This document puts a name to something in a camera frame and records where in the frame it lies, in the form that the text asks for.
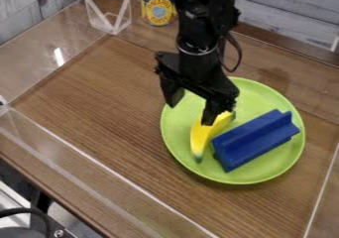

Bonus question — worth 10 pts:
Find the blue foam block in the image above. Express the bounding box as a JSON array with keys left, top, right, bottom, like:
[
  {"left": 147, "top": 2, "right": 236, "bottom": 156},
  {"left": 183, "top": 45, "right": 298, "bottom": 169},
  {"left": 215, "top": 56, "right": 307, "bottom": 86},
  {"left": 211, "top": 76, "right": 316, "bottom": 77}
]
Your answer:
[{"left": 212, "top": 109, "right": 300, "bottom": 173}]

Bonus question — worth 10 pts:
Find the yellow toy banana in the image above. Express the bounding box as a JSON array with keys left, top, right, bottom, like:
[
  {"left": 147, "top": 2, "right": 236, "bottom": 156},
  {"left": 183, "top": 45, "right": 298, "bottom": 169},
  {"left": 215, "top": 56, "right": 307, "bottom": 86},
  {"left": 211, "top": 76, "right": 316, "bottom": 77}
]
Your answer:
[{"left": 189, "top": 111, "right": 236, "bottom": 163}]

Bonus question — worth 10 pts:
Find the clear acrylic tray wall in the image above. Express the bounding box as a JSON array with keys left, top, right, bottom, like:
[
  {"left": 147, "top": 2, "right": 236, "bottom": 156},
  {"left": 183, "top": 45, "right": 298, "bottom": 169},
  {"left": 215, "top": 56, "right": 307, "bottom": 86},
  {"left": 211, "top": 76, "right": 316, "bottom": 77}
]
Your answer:
[{"left": 0, "top": 96, "right": 219, "bottom": 238}]

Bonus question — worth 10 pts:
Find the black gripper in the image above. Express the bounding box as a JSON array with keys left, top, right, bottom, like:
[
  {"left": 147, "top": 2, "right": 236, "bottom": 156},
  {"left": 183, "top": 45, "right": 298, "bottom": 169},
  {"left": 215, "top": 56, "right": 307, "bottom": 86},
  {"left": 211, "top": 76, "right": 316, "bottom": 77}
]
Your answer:
[{"left": 155, "top": 52, "right": 240, "bottom": 126}]

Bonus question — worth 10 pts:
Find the clear acrylic corner bracket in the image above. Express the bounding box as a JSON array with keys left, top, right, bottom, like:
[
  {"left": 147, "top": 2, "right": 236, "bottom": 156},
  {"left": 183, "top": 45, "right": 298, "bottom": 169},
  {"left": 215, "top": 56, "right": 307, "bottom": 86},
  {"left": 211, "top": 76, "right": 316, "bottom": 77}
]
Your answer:
[{"left": 84, "top": 0, "right": 132, "bottom": 36}]

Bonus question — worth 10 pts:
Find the black cable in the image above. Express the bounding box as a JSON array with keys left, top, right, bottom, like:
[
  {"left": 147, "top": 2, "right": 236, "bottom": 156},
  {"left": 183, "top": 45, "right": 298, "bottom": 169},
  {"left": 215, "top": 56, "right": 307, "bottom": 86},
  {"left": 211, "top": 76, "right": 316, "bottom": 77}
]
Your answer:
[{"left": 0, "top": 207, "right": 52, "bottom": 238}]

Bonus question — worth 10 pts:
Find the green round plate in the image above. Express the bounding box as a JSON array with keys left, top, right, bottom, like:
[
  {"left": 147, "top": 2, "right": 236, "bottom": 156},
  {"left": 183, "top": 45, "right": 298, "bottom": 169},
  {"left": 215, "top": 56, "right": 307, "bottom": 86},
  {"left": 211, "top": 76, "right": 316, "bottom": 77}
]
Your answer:
[{"left": 160, "top": 77, "right": 306, "bottom": 184}]

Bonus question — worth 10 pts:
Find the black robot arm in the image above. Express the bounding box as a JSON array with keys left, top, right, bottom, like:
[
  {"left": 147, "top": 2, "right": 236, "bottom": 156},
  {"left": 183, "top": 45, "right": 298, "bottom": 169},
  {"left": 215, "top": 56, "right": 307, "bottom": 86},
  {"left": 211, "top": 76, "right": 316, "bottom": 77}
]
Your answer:
[{"left": 155, "top": 0, "right": 240, "bottom": 126}]

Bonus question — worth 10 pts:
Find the black metal table bracket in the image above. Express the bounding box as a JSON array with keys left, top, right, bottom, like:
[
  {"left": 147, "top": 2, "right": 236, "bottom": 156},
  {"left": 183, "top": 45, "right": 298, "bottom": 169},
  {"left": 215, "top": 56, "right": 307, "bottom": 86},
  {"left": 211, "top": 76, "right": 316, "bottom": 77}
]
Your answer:
[{"left": 44, "top": 217, "right": 79, "bottom": 238}]

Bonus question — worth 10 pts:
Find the yellow labelled tin can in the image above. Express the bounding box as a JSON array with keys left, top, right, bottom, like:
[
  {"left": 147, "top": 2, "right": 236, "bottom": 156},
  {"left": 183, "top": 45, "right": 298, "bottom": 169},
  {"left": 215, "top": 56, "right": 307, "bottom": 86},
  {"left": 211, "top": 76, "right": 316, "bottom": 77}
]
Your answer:
[{"left": 141, "top": 0, "right": 175, "bottom": 27}]

